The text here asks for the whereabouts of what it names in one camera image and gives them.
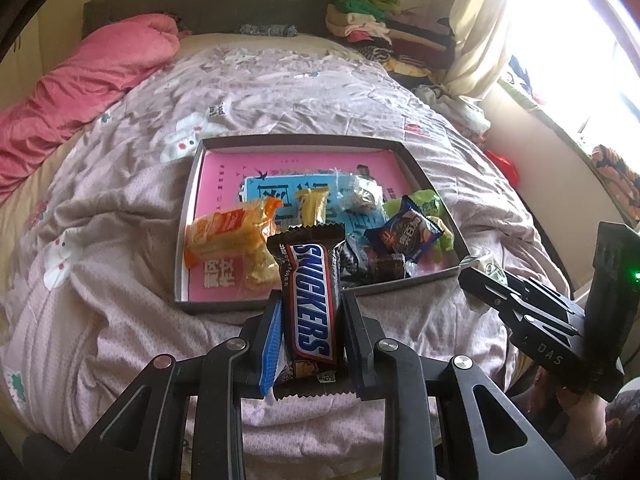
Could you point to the black green pea packet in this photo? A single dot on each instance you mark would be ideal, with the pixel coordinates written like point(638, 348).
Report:
point(357, 260)

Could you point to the small brown snack packet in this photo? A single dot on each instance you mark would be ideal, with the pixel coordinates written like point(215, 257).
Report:
point(387, 266)

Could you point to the orange floral cloth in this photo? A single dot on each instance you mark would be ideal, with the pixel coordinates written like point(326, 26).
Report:
point(617, 175)

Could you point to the floral blanket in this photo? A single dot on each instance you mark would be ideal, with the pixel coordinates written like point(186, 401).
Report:
point(300, 90)

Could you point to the yellow snack packet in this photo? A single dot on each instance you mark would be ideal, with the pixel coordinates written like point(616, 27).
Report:
point(312, 207)

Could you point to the pink book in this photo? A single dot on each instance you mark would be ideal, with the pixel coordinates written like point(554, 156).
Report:
point(225, 170)

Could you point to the brown chocolate bar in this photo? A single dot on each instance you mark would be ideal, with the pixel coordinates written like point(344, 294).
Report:
point(310, 300)

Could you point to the pink shallow box tray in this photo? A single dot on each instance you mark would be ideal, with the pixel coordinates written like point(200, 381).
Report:
point(300, 144)

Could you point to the dark patterned cloth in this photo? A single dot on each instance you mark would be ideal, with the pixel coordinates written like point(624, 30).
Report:
point(267, 30)

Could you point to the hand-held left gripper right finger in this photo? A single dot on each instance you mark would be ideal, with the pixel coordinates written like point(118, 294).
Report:
point(362, 355)

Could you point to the dark bed headboard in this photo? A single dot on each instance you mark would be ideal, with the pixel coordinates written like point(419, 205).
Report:
point(225, 5)

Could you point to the white plastic bag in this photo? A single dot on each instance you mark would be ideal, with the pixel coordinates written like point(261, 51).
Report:
point(460, 110)

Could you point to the beige bed sheet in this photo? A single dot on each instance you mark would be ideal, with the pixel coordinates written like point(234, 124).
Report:
point(20, 230)

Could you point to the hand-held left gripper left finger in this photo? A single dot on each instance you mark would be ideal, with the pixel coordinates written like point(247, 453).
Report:
point(270, 350)

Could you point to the pink quilt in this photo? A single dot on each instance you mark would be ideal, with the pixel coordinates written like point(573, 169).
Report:
point(75, 85)

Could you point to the orange snack packet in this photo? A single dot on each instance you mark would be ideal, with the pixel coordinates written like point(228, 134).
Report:
point(225, 232)

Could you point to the cream curtain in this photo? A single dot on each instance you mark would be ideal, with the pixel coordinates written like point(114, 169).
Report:
point(480, 35)

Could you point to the person's right hand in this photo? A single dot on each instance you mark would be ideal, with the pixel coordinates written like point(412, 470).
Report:
point(575, 415)

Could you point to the clothes on windowsill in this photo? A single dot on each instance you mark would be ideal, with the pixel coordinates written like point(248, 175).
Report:
point(520, 80)

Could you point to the clear pastry packet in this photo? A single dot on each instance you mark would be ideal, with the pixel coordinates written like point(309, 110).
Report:
point(487, 265)

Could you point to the green snack packet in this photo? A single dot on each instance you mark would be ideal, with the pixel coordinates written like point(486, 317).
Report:
point(430, 205)

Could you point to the pile of folded clothes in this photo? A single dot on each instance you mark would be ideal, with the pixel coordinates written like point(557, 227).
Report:
point(400, 35)

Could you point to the window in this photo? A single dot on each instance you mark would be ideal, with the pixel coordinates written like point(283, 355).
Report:
point(575, 35)

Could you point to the blue cookie packet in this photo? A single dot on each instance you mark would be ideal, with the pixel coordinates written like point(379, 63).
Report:
point(405, 232)

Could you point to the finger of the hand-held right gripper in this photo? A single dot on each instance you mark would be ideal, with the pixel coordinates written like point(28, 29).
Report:
point(545, 300)
point(490, 295)

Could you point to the red bag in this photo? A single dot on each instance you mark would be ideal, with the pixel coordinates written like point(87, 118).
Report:
point(505, 165)

